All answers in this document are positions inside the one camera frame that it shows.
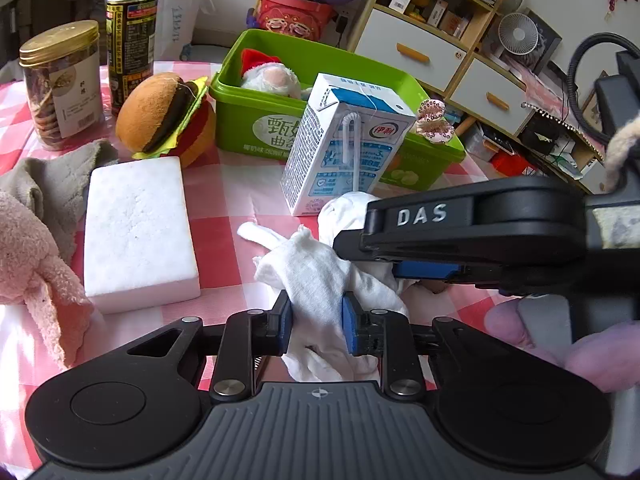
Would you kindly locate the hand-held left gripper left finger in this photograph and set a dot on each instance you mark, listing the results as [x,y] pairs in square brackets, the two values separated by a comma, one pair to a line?
[286,327]

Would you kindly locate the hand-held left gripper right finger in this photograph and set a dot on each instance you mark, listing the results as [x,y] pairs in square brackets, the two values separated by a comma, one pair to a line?
[350,325]

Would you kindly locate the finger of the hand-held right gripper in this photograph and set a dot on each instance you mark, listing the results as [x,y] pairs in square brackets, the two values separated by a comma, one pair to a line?
[425,271]
[360,247]

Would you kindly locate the white cloth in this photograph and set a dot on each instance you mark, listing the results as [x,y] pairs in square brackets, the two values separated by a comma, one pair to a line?
[310,270]

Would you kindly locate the beige plush doll brown hat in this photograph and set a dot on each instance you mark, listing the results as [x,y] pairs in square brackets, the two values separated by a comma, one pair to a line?
[622,150]

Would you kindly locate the white sponge block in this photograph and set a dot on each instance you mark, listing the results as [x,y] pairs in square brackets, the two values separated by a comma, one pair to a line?
[135,230]

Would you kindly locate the green plastic box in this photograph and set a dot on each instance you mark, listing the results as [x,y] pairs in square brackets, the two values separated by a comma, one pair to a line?
[230,110]

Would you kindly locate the santa plush toy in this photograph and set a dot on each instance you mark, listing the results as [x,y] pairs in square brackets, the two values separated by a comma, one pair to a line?
[272,77]

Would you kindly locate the burger plush toy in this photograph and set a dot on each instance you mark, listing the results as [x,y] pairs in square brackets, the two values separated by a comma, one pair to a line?
[150,105]

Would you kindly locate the pink plush toy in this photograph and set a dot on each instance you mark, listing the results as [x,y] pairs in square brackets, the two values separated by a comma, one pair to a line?
[25,255]

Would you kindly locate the grey towel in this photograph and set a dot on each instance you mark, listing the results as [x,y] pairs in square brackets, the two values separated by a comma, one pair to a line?
[45,180]

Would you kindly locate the white blue milk carton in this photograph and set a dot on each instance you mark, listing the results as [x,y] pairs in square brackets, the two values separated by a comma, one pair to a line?
[325,160]

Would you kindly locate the pink fringed cloth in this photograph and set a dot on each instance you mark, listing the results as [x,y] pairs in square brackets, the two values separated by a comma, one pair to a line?
[545,92]

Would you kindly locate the pink sequin hair clip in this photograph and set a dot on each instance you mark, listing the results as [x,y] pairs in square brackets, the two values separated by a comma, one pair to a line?
[432,127]

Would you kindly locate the red white checked tablecloth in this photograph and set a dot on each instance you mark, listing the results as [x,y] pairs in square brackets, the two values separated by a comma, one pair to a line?
[235,200]

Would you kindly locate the white desk fan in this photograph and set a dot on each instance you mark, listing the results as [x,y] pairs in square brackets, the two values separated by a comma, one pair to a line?
[517,32]

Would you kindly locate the orange packet box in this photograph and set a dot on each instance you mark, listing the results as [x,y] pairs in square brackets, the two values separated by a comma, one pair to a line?
[452,22]

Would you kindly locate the wooden cabinet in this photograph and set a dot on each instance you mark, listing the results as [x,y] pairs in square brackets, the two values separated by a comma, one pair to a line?
[487,5]

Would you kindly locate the black charger plug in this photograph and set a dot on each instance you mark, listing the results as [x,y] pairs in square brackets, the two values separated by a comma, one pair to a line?
[342,24]

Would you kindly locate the red printed snack bucket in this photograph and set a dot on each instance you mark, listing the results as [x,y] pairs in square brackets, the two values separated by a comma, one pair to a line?
[295,15]

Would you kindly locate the white paper bag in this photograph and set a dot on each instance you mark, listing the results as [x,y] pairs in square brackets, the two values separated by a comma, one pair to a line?
[177,20]

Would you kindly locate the black yellow tin can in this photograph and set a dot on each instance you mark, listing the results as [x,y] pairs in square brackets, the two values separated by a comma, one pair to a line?
[132,40]

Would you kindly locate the cookie jar with gold lid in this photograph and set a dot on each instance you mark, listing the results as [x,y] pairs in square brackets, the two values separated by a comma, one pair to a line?
[60,90]

